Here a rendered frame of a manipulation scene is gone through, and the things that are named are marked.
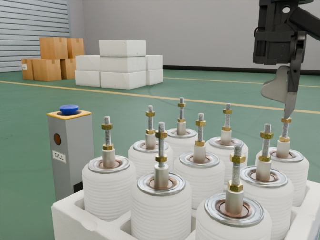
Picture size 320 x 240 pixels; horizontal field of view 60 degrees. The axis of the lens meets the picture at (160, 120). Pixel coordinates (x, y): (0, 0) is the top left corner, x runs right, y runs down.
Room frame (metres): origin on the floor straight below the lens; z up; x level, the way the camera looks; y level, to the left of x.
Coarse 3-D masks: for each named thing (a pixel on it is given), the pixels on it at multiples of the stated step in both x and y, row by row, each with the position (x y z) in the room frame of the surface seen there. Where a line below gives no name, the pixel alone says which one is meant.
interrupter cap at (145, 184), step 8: (144, 176) 0.41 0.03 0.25; (152, 176) 0.41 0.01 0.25; (176, 176) 0.41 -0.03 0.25; (144, 184) 0.38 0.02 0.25; (152, 184) 0.39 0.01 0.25; (168, 184) 0.39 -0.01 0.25; (176, 184) 0.38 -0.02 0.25; (184, 184) 0.38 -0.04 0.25; (144, 192) 0.36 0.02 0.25; (152, 192) 0.36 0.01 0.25; (160, 192) 0.36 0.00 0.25; (168, 192) 0.36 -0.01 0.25; (176, 192) 0.36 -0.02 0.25
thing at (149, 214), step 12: (132, 192) 0.37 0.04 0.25; (180, 192) 0.36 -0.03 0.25; (132, 204) 0.37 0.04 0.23; (144, 204) 0.35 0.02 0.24; (156, 204) 0.34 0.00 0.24; (168, 204) 0.34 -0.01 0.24; (180, 204) 0.35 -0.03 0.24; (132, 216) 0.37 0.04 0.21; (144, 216) 0.35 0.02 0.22; (156, 216) 0.34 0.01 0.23; (168, 216) 0.34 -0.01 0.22; (180, 216) 0.35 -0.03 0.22; (132, 228) 0.37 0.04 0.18; (144, 228) 0.35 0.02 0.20; (156, 228) 0.34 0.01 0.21; (168, 228) 0.35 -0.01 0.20; (180, 228) 0.35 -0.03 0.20
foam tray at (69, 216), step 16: (80, 192) 0.49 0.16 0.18; (64, 208) 0.44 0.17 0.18; (80, 208) 0.44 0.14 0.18; (304, 208) 0.44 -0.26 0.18; (64, 224) 0.42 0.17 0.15; (80, 224) 0.40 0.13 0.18; (96, 224) 0.39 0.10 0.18; (112, 224) 0.39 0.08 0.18; (128, 224) 0.40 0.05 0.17; (192, 224) 0.41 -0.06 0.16; (304, 224) 0.39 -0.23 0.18
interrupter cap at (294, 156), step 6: (270, 150) 0.53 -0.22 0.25; (276, 150) 0.53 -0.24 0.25; (294, 150) 0.52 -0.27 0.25; (276, 156) 0.50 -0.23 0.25; (288, 156) 0.50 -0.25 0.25; (294, 156) 0.50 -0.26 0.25; (300, 156) 0.50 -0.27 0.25; (282, 162) 0.47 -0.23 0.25; (288, 162) 0.47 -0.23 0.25; (294, 162) 0.47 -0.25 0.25
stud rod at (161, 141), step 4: (160, 124) 0.39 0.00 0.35; (164, 124) 0.39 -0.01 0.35; (160, 128) 0.39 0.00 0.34; (160, 140) 0.39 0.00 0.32; (164, 140) 0.39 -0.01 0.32; (160, 144) 0.39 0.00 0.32; (164, 144) 0.39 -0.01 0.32; (160, 148) 0.39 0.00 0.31; (164, 148) 0.39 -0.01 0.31; (160, 152) 0.39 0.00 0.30; (164, 152) 0.39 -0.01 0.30; (160, 156) 0.39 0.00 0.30; (160, 164) 0.39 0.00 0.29
